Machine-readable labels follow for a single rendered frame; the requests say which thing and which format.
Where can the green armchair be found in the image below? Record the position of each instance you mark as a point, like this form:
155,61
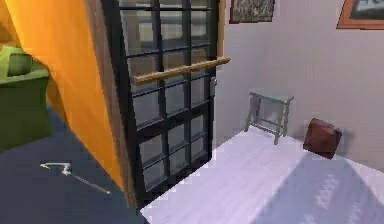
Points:
21,100

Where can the dark-framed grey picture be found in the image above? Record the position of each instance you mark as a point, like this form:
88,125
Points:
251,10

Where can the grey-green stool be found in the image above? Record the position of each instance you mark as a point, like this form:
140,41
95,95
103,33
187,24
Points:
270,96

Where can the white-headed stick on floor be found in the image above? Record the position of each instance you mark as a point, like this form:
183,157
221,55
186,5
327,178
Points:
66,170

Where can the black glass-paned room door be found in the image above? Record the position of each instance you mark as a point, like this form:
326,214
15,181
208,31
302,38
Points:
166,100

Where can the grey door lock plate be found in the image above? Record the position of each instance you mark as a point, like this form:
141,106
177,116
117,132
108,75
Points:
213,85

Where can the brown leather bag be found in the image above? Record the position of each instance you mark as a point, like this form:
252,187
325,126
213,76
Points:
321,137

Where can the orange-framed picture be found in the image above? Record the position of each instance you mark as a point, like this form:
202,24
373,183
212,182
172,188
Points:
363,13

